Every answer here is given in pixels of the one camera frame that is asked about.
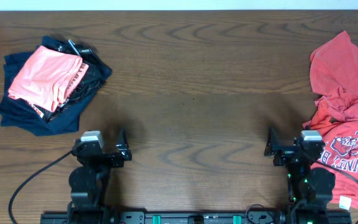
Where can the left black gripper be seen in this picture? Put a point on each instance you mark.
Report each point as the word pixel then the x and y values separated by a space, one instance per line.
pixel 123 152

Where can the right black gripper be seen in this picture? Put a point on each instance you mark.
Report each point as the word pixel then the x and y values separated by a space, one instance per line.
pixel 274 146

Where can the red soccer t-shirt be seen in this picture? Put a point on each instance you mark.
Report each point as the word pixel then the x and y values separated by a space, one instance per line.
pixel 334 77

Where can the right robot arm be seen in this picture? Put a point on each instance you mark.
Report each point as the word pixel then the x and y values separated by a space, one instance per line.
pixel 309 189

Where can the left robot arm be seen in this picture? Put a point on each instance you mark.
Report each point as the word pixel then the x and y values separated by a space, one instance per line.
pixel 89 182

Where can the folded black garment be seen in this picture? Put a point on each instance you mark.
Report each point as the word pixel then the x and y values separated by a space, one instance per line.
pixel 89 84

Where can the folded pink shirt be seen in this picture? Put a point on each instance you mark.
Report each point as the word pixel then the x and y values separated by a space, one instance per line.
pixel 48 78

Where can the folded navy garment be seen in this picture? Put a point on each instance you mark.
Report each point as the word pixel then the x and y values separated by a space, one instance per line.
pixel 30 117

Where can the black mounting rail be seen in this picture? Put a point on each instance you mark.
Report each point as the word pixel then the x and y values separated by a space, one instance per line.
pixel 194 218

